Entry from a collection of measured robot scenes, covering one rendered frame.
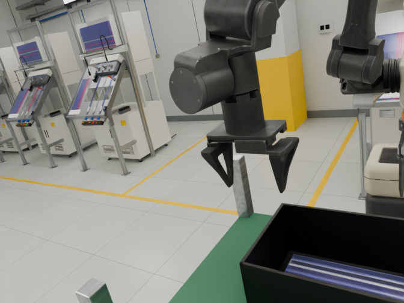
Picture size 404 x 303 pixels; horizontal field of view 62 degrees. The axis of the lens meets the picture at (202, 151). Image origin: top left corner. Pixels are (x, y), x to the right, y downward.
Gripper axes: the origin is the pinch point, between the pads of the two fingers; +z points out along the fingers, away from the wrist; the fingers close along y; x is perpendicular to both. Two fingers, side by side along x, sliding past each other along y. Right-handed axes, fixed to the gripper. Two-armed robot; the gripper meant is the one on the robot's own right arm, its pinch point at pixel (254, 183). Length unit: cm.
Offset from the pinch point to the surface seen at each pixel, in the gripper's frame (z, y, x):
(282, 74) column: 47, -126, 333
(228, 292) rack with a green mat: 19.5, -5.9, -4.7
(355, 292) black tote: 8.3, 15.5, -8.5
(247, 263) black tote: 8.2, 1.4, -8.3
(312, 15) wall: -9, -102, 387
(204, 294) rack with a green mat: 19.5, -9.7, -6.8
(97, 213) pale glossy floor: 116, -230, 114
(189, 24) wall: -28, -277, 385
